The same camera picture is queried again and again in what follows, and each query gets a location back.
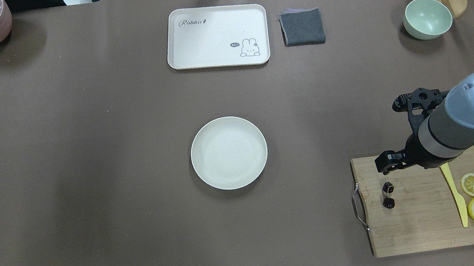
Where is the yellow plastic knife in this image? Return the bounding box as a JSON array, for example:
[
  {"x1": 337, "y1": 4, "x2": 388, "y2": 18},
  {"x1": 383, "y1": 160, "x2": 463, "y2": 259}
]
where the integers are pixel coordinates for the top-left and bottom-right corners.
[{"x1": 439, "y1": 163, "x2": 469, "y2": 228}]

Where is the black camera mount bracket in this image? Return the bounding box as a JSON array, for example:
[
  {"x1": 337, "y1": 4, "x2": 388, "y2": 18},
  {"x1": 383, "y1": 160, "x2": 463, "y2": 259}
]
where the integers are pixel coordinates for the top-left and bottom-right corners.
[{"x1": 392, "y1": 87, "x2": 449, "y2": 134}]

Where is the beige round plate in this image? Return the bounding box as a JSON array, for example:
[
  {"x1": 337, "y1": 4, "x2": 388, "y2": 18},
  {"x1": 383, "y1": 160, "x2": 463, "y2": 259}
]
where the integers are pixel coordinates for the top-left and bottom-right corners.
[{"x1": 190, "y1": 116, "x2": 268, "y2": 191}]

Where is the grey folded cloth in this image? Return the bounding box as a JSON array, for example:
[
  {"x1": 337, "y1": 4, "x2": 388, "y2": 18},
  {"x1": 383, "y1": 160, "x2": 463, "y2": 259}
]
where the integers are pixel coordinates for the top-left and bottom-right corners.
[{"x1": 278, "y1": 8, "x2": 326, "y2": 46}]

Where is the bamboo cutting board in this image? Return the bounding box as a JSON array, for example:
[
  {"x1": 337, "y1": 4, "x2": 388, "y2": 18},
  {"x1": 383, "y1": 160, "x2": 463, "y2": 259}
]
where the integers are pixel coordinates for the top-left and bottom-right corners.
[{"x1": 350, "y1": 156, "x2": 474, "y2": 258}]

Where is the mint green bowl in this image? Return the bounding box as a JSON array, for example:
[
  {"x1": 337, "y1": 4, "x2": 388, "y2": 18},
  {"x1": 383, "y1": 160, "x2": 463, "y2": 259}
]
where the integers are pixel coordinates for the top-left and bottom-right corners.
[{"x1": 402, "y1": 0, "x2": 454, "y2": 40}]

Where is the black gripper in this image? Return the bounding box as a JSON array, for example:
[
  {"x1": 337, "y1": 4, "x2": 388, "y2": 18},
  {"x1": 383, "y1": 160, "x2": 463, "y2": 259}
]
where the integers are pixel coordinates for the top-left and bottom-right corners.
[{"x1": 374, "y1": 133, "x2": 429, "y2": 175}]

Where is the cream rabbit tray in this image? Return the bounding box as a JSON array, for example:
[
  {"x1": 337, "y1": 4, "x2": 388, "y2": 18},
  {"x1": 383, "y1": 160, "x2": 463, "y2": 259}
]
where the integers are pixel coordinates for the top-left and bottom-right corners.
[{"x1": 167, "y1": 4, "x2": 271, "y2": 70}]

